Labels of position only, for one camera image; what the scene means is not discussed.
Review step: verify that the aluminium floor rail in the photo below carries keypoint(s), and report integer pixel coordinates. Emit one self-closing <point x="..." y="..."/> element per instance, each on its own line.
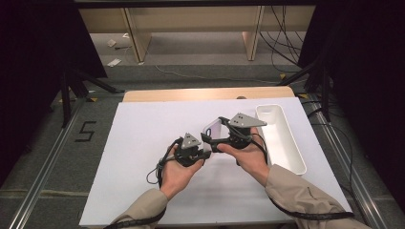
<point x="41" y="178"/>
<point x="347" y="168"/>

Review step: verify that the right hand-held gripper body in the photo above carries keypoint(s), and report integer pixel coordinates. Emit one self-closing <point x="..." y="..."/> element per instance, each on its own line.
<point x="243" y="122"/>

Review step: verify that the light wooden table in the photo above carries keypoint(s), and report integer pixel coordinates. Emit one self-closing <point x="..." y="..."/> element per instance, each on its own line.
<point x="191" y="94"/>

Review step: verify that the beige wooden desk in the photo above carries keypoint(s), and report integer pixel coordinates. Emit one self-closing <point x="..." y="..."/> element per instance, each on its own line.
<point x="191" y="17"/>

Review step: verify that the person's right hand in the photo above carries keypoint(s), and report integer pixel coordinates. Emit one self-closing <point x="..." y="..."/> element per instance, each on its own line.
<point x="251" y="159"/>

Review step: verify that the person's left hand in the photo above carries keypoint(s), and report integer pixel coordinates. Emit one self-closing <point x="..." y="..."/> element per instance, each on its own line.
<point x="175" y="178"/>

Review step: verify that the black tripod stand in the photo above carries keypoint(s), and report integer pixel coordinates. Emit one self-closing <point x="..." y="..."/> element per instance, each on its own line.
<point x="66" y="101"/>
<point x="324" y="95"/>

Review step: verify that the white plastic bin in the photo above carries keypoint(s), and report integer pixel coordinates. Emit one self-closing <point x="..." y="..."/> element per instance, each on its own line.
<point x="283" y="140"/>

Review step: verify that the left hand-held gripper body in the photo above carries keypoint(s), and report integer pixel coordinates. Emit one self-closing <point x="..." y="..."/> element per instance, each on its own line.
<point x="189" y="152"/>

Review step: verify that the black curtain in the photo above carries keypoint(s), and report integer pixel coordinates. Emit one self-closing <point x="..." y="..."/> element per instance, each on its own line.
<point x="372" y="79"/>
<point x="31" y="63"/>

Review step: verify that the white paper scrap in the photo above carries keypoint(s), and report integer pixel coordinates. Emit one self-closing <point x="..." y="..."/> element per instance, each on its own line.
<point x="111" y="43"/>
<point x="114" y="62"/>

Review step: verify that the white table cover sheet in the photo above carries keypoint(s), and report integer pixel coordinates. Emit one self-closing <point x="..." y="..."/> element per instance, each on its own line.
<point x="143" y="127"/>

